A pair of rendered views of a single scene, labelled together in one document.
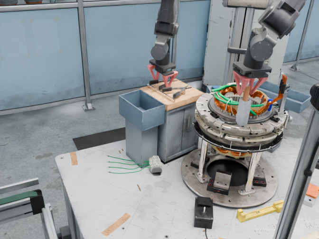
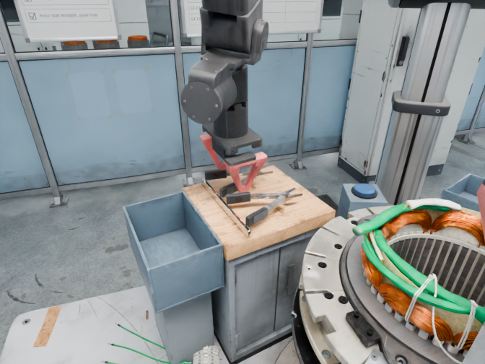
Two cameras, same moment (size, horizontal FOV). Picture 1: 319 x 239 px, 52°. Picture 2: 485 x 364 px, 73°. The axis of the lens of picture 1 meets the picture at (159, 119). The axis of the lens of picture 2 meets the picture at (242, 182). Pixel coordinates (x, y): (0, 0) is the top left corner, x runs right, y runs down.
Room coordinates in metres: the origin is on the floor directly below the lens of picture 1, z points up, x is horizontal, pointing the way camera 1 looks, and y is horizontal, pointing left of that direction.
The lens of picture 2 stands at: (0.76, -0.11, 1.37)
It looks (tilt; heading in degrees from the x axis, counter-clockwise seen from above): 30 degrees down; 10
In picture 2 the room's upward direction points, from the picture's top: straight up
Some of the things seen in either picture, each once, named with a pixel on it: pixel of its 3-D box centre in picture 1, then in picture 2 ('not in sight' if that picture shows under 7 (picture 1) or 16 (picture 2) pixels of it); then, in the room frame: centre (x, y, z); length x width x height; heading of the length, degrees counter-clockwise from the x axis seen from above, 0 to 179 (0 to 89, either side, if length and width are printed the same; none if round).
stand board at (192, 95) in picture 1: (172, 93); (254, 204); (1.24, -0.05, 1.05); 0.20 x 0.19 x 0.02; 128
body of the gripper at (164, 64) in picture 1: (162, 58); (230, 120); (1.26, 0.00, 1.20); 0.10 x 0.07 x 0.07; 38
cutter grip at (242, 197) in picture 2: (167, 89); (238, 198); (1.20, -0.03, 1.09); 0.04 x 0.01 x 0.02; 113
